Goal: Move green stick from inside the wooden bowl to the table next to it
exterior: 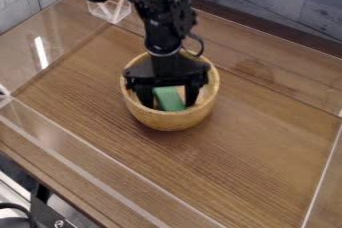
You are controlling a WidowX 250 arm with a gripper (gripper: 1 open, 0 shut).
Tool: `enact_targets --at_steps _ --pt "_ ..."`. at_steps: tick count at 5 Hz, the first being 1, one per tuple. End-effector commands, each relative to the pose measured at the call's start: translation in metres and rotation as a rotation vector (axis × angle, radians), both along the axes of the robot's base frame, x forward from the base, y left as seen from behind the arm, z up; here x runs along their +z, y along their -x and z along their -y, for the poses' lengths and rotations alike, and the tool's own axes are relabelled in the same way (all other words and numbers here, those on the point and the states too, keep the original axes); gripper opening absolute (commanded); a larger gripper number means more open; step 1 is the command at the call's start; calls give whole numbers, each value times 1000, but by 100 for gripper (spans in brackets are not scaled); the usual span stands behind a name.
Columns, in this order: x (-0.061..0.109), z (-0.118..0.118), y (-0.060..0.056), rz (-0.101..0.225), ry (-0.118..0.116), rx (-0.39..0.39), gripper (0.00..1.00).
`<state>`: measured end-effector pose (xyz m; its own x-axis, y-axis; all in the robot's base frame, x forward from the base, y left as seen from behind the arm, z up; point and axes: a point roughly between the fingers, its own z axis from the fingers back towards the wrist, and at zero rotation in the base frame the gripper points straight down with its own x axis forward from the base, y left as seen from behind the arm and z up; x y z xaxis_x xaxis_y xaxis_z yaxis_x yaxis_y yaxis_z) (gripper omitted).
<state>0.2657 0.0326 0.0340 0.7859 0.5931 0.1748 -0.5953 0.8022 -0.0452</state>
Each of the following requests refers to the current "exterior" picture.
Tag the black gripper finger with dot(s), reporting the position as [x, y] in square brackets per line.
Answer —
[145, 95]
[192, 94]

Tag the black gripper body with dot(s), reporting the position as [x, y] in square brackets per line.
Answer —
[174, 70]

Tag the round wooden bowl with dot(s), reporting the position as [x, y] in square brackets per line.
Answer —
[174, 121]

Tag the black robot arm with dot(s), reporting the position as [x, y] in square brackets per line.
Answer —
[169, 20]

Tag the black table frame leg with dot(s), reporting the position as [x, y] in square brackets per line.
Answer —
[26, 212]

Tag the green rectangular stick block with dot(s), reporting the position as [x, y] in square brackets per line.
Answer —
[169, 99]

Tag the clear acrylic tray wall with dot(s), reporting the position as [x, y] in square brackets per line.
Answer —
[111, 193]

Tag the clear acrylic corner bracket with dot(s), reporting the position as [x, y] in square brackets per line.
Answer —
[113, 11]

